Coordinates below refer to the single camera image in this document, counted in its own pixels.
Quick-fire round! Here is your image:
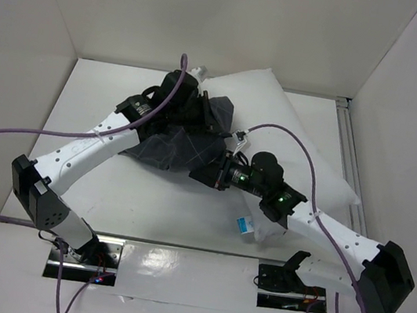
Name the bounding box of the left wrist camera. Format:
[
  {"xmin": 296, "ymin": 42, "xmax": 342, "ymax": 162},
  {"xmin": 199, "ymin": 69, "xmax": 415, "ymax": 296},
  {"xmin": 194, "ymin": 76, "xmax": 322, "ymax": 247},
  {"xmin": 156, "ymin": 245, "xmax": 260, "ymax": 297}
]
[{"xmin": 189, "ymin": 66, "xmax": 209, "ymax": 83}]

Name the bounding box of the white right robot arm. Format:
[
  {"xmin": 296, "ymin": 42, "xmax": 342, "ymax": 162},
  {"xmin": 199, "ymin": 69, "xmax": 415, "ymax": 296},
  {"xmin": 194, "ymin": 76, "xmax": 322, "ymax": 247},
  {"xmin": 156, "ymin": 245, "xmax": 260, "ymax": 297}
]
[{"xmin": 189, "ymin": 151, "xmax": 415, "ymax": 313}]

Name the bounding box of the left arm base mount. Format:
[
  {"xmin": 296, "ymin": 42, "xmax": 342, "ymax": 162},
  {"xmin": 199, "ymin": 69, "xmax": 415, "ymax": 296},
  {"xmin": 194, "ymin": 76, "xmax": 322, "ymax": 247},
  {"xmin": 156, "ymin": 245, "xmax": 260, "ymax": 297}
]
[{"xmin": 30, "ymin": 227, "xmax": 126, "ymax": 290}]

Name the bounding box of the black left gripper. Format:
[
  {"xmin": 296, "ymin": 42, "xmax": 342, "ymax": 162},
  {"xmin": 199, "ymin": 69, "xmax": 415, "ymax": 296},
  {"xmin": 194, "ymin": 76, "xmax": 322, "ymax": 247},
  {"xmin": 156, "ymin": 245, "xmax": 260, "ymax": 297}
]
[{"xmin": 166, "ymin": 86, "xmax": 227, "ymax": 140}]

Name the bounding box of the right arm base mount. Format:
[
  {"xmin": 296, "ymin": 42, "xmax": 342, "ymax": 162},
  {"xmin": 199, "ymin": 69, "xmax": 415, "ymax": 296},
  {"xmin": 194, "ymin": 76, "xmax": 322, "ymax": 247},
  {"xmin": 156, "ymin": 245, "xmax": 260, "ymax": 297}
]
[{"xmin": 253, "ymin": 263, "xmax": 328, "ymax": 313}]

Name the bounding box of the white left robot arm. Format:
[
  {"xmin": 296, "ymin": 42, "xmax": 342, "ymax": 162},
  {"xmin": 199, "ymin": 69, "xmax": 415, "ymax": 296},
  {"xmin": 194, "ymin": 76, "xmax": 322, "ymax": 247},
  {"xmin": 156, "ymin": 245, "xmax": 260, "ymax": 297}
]
[{"xmin": 11, "ymin": 67, "xmax": 234, "ymax": 263}]

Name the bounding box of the white pillow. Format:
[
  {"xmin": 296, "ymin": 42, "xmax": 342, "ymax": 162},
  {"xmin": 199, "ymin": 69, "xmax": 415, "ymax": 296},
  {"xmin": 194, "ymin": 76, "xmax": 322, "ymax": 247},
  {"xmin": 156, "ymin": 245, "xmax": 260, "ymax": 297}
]
[{"xmin": 176, "ymin": 56, "xmax": 379, "ymax": 262}]

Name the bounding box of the dark grey checked pillowcase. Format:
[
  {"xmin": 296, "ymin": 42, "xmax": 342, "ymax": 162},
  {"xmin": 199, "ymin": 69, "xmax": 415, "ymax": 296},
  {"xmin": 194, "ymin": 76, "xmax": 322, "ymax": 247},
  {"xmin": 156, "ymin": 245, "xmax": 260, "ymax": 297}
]
[{"xmin": 122, "ymin": 96, "xmax": 234, "ymax": 172}]

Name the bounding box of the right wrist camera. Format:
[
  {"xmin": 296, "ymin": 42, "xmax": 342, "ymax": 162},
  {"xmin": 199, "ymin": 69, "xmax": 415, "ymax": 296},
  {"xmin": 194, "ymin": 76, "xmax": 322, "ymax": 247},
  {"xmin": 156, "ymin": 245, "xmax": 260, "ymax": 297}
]
[{"xmin": 230, "ymin": 129, "xmax": 248, "ymax": 156}]

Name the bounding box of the aluminium frame rail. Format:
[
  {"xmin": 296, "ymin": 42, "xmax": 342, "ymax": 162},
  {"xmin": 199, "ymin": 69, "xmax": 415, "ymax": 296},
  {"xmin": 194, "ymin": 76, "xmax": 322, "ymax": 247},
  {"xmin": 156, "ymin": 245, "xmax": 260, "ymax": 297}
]
[{"xmin": 335, "ymin": 97, "xmax": 368, "ymax": 236}]

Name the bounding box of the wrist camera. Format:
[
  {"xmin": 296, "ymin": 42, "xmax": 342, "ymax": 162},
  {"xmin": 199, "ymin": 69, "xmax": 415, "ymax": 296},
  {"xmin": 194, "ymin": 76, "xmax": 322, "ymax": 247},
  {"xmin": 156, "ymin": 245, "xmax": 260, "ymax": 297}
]
[
  {"xmin": 189, "ymin": 66, "xmax": 209, "ymax": 83},
  {"xmin": 230, "ymin": 129, "xmax": 248, "ymax": 156}
]

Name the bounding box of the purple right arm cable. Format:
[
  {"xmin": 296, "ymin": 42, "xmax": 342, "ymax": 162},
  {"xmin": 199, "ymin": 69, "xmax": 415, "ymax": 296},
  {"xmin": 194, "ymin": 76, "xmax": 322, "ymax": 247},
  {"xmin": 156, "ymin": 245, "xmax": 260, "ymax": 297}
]
[{"xmin": 219, "ymin": 119, "xmax": 400, "ymax": 313}]

